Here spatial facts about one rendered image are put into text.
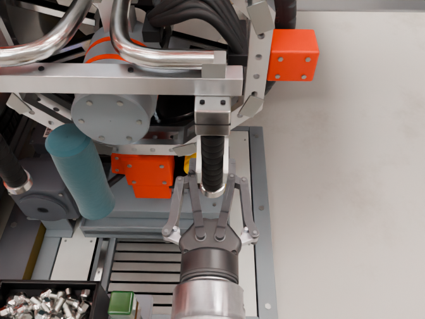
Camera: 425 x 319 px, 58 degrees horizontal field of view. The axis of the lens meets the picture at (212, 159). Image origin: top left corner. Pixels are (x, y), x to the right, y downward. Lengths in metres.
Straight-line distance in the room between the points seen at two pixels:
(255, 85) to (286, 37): 0.11
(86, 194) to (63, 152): 0.14
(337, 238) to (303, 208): 0.17
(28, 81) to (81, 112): 0.12
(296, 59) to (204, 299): 0.47
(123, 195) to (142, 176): 0.32
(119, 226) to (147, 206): 0.13
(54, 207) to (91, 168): 0.41
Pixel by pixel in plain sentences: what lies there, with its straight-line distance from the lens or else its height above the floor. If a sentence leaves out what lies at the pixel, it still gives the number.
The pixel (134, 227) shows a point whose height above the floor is 0.17.
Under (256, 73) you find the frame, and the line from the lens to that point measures 0.76.
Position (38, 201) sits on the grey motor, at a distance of 1.22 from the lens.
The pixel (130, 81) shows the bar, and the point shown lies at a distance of 0.53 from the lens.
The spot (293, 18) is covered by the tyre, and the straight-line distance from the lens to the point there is 0.80.
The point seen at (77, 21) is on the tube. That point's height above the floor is 1.00.
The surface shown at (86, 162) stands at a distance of 0.82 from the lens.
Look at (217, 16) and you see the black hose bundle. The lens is 0.55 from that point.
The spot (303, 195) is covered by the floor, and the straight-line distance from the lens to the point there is 1.60.
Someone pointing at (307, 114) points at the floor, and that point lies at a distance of 1.90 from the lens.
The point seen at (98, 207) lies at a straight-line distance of 0.95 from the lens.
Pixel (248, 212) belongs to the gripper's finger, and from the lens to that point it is 0.54.
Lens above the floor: 1.31
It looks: 52 degrees down
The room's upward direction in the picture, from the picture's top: straight up
